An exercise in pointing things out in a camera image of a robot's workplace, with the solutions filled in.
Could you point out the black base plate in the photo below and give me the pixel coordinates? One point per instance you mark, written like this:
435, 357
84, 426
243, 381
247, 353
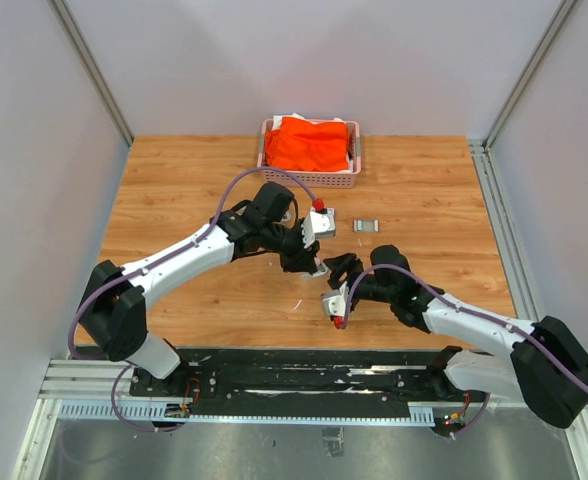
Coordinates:
337, 380

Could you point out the orange cloth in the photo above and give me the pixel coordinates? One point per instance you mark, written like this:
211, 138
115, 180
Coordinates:
301, 146

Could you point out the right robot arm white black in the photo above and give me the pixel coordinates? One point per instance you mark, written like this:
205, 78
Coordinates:
539, 363

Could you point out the grey slotted cable duct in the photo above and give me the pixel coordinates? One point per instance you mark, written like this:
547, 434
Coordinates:
165, 414

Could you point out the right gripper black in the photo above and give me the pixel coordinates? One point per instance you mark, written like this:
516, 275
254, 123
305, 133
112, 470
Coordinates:
340, 264

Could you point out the pink plastic basket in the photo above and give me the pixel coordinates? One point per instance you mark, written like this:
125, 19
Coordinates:
343, 179

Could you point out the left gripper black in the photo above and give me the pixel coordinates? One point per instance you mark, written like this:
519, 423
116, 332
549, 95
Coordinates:
303, 259

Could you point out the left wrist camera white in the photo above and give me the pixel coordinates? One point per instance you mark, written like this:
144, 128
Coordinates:
318, 225

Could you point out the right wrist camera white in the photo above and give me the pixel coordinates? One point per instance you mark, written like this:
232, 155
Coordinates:
334, 303

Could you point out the white paper in basket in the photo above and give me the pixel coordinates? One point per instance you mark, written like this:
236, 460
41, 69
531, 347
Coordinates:
277, 120

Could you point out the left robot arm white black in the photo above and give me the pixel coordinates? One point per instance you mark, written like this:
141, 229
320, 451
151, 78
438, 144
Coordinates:
114, 305

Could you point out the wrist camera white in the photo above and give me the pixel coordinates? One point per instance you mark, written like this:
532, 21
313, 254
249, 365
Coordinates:
334, 303
318, 225

